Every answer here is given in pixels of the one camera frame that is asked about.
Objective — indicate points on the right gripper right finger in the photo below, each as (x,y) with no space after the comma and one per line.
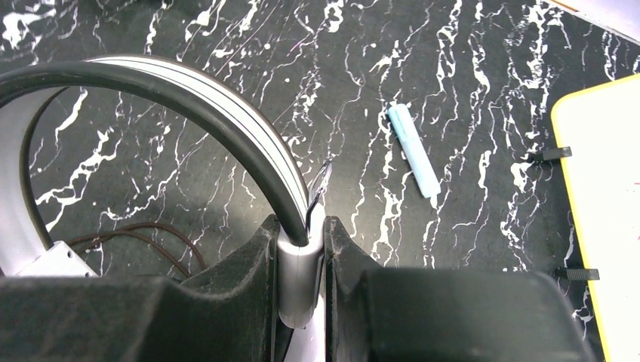
(375,313)

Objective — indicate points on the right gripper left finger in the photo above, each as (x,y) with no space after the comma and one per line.
(225,313)

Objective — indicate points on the black and white headphones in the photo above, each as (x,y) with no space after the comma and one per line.
(27,250)

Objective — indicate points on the light blue marker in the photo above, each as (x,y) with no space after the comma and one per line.
(412,146)

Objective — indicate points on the white board orange frame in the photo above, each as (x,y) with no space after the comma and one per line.
(597,144)

